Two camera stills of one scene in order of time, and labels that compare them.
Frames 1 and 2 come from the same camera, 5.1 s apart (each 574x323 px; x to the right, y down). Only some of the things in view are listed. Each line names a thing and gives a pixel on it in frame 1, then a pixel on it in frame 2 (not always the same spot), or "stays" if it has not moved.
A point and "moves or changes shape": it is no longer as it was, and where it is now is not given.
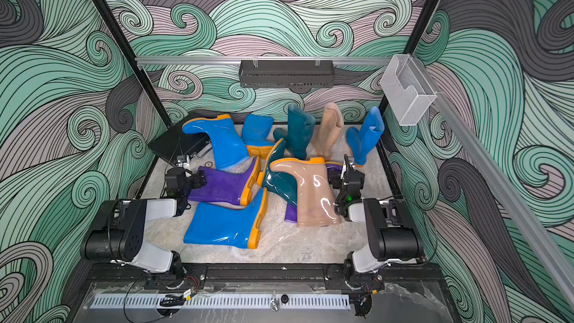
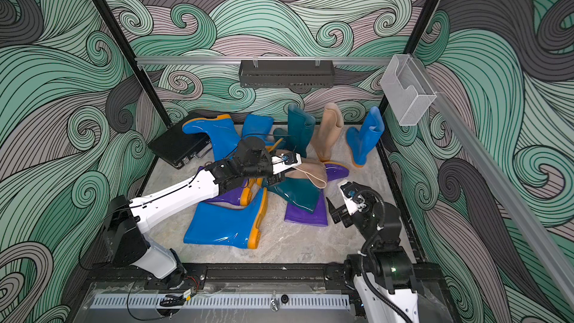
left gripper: (199, 179) → (275, 179)
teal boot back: (297, 137) stays
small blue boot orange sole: (255, 130) stays
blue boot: (228, 148) stays
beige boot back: (332, 122) stays
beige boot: (316, 202) moves or changes shape
